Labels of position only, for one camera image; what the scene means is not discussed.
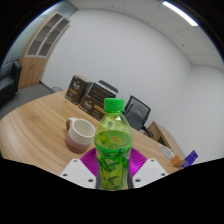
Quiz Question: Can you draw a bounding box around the white and brown mug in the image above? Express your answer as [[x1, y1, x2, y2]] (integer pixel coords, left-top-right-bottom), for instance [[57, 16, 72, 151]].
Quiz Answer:
[[64, 117, 97, 155]]

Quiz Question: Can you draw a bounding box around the black mesh office chair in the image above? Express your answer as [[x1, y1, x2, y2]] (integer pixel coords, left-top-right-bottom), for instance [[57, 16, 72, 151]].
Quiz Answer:
[[122, 95, 152, 136]]

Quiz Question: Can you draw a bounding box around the round white disc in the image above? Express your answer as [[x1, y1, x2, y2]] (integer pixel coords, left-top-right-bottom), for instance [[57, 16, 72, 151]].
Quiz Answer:
[[160, 145, 176, 160]]

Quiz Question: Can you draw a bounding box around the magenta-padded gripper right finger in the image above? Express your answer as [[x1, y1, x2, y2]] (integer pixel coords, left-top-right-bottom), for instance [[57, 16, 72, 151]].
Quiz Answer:
[[129, 147, 169, 190]]

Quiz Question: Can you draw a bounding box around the wooden side desk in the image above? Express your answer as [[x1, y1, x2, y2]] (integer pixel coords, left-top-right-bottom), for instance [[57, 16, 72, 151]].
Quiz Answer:
[[146, 120, 185, 161]]

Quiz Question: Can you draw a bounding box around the dark solid-back office chair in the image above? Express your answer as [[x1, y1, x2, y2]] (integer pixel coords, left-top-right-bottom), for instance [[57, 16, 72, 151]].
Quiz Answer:
[[98, 79, 119, 94]]

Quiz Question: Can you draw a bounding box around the small orange-brown box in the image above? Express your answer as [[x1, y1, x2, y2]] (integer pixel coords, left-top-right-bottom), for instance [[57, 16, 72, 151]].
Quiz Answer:
[[170, 155, 186, 169]]

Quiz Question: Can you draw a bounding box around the wooden shelf cabinet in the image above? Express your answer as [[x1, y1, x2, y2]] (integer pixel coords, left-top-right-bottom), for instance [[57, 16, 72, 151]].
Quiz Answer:
[[18, 12, 72, 89]]

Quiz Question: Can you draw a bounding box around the brown carton with orange label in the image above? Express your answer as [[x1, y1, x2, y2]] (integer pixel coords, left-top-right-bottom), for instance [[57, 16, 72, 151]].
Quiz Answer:
[[78, 94, 108, 122]]

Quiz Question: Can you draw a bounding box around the tall brown carton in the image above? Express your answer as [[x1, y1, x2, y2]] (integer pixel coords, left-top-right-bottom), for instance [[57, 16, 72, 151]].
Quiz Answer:
[[64, 75, 94, 106]]

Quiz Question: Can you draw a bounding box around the green drink bottle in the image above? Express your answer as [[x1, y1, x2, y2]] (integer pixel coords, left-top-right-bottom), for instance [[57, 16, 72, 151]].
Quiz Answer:
[[93, 97, 135, 191]]

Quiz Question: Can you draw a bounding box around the grey waste bin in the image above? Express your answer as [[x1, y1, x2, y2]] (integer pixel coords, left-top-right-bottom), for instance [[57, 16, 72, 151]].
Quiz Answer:
[[50, 86, 64, 94]]

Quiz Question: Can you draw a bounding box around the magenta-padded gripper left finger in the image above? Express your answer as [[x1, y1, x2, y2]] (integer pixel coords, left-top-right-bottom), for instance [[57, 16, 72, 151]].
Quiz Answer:
[[59, 147, 98, 190]]

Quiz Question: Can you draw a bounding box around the rectangular ceiling light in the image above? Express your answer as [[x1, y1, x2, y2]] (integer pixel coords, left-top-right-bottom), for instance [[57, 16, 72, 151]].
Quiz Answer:
[[161, 0, 199, 27]]

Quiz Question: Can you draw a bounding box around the purple card stand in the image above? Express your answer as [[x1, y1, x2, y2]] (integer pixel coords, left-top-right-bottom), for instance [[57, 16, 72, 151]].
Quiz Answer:
[[181, 149, 199, 168]]

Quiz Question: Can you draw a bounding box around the black leather sofa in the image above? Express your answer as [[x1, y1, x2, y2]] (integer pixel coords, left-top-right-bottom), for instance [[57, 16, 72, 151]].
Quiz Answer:
[[0, 59, 23, 109]]

